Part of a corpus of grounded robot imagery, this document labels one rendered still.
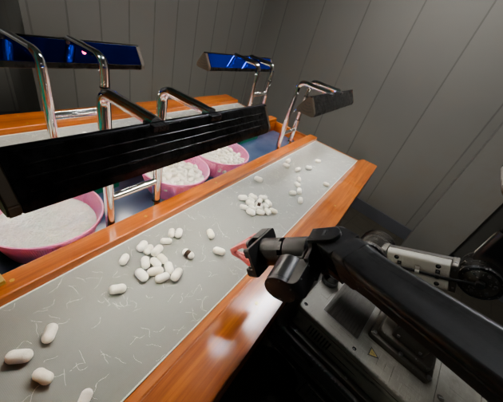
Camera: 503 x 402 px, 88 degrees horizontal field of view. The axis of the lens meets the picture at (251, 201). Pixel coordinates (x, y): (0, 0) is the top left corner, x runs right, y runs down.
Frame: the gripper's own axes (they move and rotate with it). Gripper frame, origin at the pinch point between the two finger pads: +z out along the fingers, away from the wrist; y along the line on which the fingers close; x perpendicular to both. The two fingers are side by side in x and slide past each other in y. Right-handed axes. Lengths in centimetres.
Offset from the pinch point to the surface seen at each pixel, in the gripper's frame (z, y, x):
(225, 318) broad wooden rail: 0.8, 8.5, 11.9
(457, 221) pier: -40, -189, 82
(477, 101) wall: -61, -215, 2
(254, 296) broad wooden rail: -0.5, -0.7, 12.9
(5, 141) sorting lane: 78, 10, -48
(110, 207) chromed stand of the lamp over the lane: 28.3, 8.9, -17.7
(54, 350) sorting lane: 17.6, 33.0, 1.4
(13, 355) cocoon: 18.3, 37.5, -1.8
